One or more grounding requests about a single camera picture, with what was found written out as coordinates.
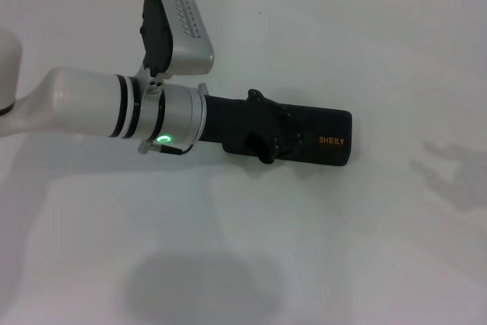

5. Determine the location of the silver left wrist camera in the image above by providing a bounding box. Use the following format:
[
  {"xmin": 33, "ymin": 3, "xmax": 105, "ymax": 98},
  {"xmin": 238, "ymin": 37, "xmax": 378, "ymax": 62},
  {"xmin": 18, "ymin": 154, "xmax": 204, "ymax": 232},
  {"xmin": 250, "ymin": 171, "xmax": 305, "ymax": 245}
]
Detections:
[{"xmin": 138, "ymin": 0, "xmax": 216, "ymax": 77}]

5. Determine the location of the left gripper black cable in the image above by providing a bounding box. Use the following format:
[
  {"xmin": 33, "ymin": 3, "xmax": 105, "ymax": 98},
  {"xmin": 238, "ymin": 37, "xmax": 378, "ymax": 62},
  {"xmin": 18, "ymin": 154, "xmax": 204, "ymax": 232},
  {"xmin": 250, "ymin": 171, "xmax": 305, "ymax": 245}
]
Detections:
[{"xmin": 146, "ymin": 142, "xmax": 196, "ymax": 155}]

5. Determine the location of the black glasses case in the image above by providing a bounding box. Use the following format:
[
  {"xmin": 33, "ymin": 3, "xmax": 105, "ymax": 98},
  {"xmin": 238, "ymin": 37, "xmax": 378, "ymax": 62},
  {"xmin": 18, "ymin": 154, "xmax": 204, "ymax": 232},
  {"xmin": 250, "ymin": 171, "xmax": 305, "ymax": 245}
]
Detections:
[{"xmin": 222, "ymin": 102, "xmax": 353, "ymax": 168}]

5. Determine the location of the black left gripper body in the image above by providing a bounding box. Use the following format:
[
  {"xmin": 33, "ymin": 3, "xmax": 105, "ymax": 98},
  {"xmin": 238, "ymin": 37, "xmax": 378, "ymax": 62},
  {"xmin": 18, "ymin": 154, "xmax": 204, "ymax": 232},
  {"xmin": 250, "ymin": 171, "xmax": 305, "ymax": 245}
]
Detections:
[{"xmin": 197, "ymin": 88, "xmax": 282, "ymax": 167}]

